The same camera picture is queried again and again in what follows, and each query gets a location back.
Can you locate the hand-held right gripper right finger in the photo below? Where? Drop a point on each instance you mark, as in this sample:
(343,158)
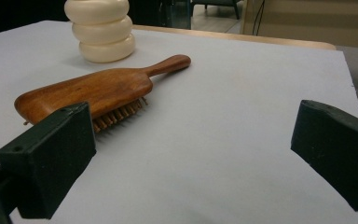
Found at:
(338,149)

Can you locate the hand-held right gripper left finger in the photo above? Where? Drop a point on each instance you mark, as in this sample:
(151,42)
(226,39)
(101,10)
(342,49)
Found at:
(49,161)

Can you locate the cream ribbed round holder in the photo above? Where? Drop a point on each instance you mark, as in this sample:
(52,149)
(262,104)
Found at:
(102,34)

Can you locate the beige wooden platform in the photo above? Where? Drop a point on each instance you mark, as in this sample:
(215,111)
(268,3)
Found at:
(317,21)

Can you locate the white table board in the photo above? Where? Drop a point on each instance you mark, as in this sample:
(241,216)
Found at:
(199,155)

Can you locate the black cabinet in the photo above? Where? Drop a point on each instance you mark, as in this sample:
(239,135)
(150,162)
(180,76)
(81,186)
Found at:
(164,14)

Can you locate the dark chair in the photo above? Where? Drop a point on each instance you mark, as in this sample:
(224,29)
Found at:
(217,3)

